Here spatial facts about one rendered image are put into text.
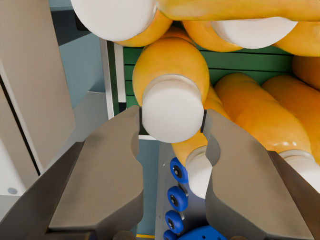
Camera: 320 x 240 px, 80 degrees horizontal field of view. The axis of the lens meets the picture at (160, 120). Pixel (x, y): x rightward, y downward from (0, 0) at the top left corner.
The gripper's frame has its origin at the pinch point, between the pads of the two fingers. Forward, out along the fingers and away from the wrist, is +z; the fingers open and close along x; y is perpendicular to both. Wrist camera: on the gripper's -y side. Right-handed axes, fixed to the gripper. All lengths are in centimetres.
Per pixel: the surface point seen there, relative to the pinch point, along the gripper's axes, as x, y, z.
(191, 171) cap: 1.9, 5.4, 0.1
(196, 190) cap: 2.5, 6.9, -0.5
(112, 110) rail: -6.8, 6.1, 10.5
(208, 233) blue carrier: 10.4, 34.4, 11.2
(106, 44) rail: -6.7, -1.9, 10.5
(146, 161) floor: -10, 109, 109
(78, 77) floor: -55, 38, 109
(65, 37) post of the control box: -13.7, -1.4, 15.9
